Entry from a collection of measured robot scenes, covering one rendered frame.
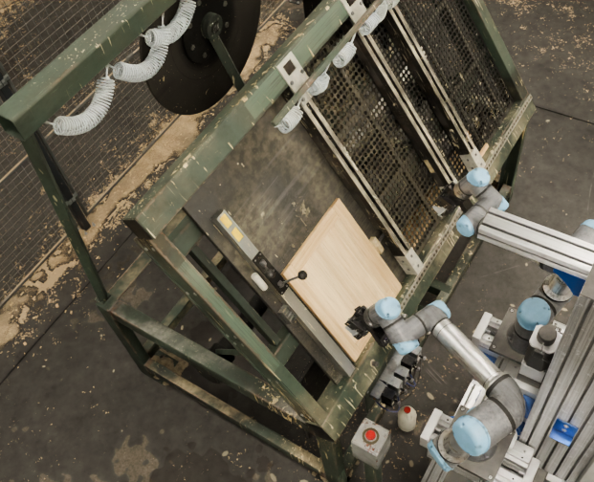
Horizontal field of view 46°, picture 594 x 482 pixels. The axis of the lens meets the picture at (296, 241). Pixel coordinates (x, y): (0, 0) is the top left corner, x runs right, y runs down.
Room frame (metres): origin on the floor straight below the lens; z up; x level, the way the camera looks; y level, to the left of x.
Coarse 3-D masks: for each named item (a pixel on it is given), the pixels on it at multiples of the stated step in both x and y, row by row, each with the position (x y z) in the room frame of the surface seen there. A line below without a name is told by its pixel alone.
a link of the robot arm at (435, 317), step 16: (432, 304) 1.12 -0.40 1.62; (432, 320) 1.06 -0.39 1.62; (448, 320) 1.05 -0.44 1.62; (448, 336) 1.00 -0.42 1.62; (464, 336) 0.99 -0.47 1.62; (464, 352) 0.93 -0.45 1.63; (480, 352) 0.92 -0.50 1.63; (480, 368) 0.86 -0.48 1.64; (496, 368) 0.85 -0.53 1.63; (480, 384) 0.83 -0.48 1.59; (496, 384) 0.79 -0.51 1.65; (512, 384) 0.78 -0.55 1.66; (512, 400) 0.73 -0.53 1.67; (512, 416) 0.69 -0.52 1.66
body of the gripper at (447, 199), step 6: (450, 186) 1.67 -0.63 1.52; (444, 192) 1.69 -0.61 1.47; (450, 192) 1.67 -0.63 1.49; (438, 198) 1.68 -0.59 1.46; (444, 198) 1.67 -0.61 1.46; (450, 198) 1.67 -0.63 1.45; (456, 198) 1.63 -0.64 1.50; (438, 204) 1.68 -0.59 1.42; (444, 204) 1.67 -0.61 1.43; (450, 204) 1.65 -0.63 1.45; (456, 204) 1.65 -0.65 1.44
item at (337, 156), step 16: (288, 80) 2.04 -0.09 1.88; (304, 80) 2.07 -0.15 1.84; (320, 80) 1.99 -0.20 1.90; (288, 96) 2.07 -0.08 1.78; (304, 96) 2.03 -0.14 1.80; (304, 112) 2.02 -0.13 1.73; (320, 128) 1.99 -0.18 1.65; (320, 144) 1.98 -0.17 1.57; (336, 144) 1.98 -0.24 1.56; (336, 160) 1.94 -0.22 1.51; (352, 160) 1.95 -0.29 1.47; (352, 176) 1.90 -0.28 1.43; (352, 192) 1.89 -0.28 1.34; (368, 192) 1.88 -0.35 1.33; (368, 208) 1.84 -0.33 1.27; (384, 208) 1.85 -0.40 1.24; (384, 224) 1.79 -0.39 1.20; (400, 240) 1.78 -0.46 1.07; (400, 256) 1.74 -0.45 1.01; (416, 256) 1.74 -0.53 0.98; (416, 272) 1.68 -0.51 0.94
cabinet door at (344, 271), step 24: (336, 216) 1.78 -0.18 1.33; (312, 240) 1.67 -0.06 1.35; (336, 240) 1.71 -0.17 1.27; (360, 240) 1.74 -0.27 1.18; (288, 264) 1.57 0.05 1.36; (312, 264) 1.59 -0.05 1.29; (336, 264) 1.63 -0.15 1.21; (360, 264) 1.66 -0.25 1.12; (384, 264) 1.70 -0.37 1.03; (312, 288) 1.52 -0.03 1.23; (336, 288) 1.55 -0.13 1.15; (360, 288) 1.58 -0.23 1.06; (384, 288) 1.62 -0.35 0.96; (312, 312) 1.45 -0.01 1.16; (336, 312) 1.47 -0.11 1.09; (336, 336) 1.39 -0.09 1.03
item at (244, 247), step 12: (216, 216) 1.61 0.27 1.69; (228, 216) 1.61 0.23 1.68; (240, 240) 1.56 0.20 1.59; (240, 252) 1.54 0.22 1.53; (252, 252) 1.53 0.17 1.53; (252, 264) 1.51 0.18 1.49; (264, 276) 1.48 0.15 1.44; (288, 288) 1.47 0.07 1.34; (288, 300) 1.43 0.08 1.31; (300, 312) 1.41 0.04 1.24; (300, 324) 1.39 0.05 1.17; (312, 324) 1.38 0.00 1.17; (312, 336) 1.36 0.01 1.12; (324, 336) 1.36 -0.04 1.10; (324, 348) 1.33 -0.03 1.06; (336, 348) 1.33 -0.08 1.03; (336, 360) 1.29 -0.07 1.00; (348, 360) 1.31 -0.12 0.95; (348, 372) 1.27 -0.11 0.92
